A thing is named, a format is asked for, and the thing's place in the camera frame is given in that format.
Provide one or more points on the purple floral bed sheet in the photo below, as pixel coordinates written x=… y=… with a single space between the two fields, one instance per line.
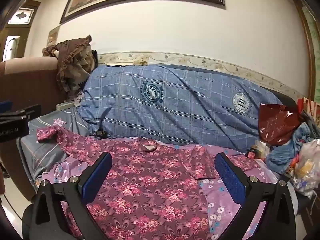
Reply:
x=225 y=205

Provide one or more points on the wooden glass door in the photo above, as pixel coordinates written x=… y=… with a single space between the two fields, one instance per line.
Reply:
x=17 y=27

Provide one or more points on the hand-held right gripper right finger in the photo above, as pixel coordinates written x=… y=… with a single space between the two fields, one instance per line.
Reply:
x=230 y=177

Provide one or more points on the white remote control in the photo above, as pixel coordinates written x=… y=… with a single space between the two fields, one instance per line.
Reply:
x=65 y=105

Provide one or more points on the grey striped sheet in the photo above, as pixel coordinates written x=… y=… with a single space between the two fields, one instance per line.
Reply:
x=42 y=142

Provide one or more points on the brown ruffled cloth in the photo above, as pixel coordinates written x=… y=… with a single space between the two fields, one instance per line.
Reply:
x=72 y=65

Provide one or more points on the wooden door frame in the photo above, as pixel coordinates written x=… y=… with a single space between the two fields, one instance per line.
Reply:
x=303 y=37

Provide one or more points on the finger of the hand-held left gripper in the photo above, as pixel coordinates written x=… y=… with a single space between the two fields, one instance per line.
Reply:
x=27 y=113

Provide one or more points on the small black object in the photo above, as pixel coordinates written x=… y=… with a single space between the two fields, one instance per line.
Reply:
x=102 y=134

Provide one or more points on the white plastic bag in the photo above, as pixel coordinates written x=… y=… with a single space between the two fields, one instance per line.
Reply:
x=306 y=167

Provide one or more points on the red plastic bag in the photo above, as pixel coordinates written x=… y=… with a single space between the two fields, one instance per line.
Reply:
x=277 y=123

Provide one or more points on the small wall picture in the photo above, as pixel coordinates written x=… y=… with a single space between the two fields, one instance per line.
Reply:
x=53 y=36

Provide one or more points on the blue plaid blanket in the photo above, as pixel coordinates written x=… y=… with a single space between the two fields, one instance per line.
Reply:
x=187 y=110

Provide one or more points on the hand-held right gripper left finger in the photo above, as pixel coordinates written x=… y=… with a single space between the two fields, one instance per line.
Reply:
x=97 y=176

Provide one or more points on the brown sofa armrest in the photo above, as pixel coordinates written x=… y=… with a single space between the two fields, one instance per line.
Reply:
x=27 y=85

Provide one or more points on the blue denim garment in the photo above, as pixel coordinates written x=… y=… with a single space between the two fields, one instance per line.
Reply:
x=287 y=152

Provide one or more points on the maroon floral shirt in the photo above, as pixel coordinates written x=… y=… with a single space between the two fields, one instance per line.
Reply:
x=150 y=180

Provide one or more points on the small red jar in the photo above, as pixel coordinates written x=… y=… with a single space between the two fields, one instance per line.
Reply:
x=252 y=153

